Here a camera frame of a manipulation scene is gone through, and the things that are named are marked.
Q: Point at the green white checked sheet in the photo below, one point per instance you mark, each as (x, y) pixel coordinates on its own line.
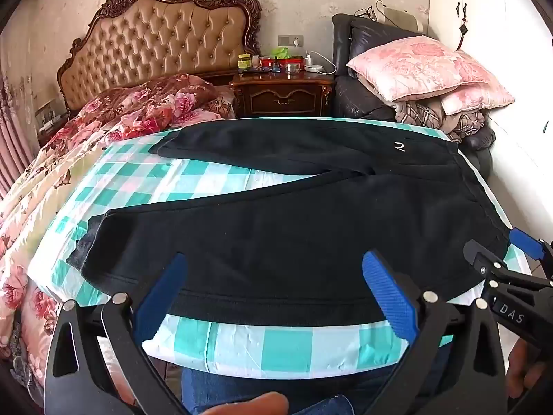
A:
(268, 346)

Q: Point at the pink floral pillow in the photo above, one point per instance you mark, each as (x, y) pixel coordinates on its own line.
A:
(423, 65)

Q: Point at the white wardrobe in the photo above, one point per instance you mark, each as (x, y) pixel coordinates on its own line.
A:
(497, 17)

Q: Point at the tufted carved wooden headboard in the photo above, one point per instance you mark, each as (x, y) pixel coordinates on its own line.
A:
(164, 39)

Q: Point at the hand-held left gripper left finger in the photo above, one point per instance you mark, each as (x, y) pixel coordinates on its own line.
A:
(162, 296)

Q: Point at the grey wall socket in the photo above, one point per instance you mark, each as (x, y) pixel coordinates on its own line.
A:
(290, 41)

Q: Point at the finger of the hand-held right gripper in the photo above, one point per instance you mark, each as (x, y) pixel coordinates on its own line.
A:
(477, 253)
(525, 241)

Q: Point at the dark wooden nightstand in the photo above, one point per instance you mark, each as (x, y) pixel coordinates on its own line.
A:
(281, 95)

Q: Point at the red hanging tassel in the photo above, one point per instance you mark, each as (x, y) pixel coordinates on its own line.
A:
(463, 30)

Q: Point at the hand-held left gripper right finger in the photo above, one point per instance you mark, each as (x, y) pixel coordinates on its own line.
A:
(389, 294)

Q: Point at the person's right hand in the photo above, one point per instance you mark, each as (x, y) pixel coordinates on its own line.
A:
(525, 367)

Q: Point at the yellow lidded jar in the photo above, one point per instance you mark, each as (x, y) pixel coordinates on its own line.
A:
(245, 62)

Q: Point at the beige cushion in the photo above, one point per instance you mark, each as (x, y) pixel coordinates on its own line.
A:
(399, 16)

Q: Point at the person's left hand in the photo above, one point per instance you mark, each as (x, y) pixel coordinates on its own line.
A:
(246, 404)

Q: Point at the folded plaid blanket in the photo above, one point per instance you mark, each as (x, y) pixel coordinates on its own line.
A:
(423, 116)

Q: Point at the green crumpled bag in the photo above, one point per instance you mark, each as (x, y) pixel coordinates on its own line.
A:
(281, 52)

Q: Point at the round metal tin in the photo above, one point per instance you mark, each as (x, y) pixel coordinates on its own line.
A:
(292, 68)

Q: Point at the cluttered side table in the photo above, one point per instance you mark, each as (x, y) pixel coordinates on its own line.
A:
(49, 121)

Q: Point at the pink curtain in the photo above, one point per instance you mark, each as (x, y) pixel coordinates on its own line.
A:
(13, 138)

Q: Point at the black pants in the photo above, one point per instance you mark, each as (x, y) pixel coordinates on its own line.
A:
(281, 233)

